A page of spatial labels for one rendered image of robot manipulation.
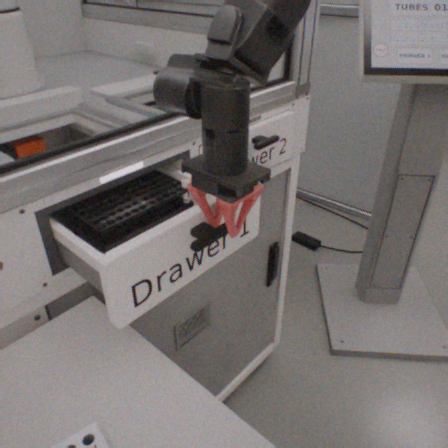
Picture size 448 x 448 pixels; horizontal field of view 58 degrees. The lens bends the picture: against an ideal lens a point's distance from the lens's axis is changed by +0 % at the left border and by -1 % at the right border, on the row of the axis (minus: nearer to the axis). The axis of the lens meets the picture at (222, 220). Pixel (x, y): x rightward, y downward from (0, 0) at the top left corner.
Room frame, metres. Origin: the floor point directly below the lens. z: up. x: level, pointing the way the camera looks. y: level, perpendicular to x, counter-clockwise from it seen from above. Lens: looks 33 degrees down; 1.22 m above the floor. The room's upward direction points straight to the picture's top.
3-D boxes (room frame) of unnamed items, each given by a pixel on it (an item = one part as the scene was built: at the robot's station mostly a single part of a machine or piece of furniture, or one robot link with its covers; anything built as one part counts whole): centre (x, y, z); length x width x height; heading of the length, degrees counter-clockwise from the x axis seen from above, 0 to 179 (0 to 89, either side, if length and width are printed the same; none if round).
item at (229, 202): (0.47, -0.01, 0.94); 0.07 x 0.07 x 0.09; 48
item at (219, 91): (0.48, 0.00, 1.08); 0.07 x 0.06 x 0.07; 48
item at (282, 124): (0.80, -0.06, 0.87); 0.29 x 0.02 x 0.11; 138
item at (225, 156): (0.47, 0.00, 1.01); 0.10 x 0.07 x 0.07; 48
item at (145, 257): (0.47, 0.04, 0.87); 0.29 x 0.02 x 0.11; 138
